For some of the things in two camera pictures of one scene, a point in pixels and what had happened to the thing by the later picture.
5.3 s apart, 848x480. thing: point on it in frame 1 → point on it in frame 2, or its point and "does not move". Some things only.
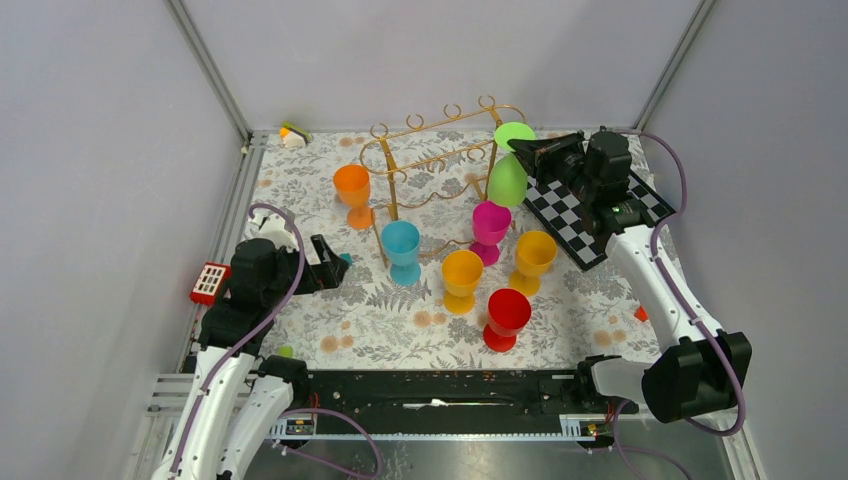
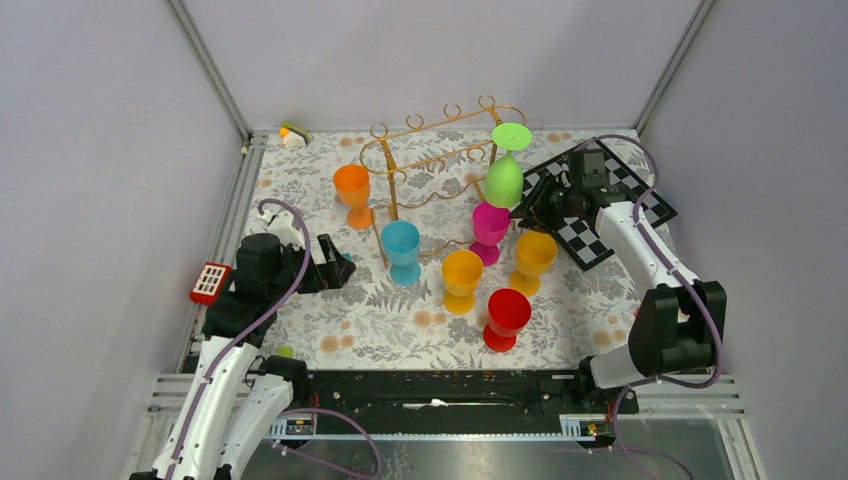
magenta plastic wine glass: x=490 y=222 does not move
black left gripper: x=326 y=274 does not move
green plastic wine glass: x=507 y=179 does not move
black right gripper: x=539 y=157 → x=535 y=202
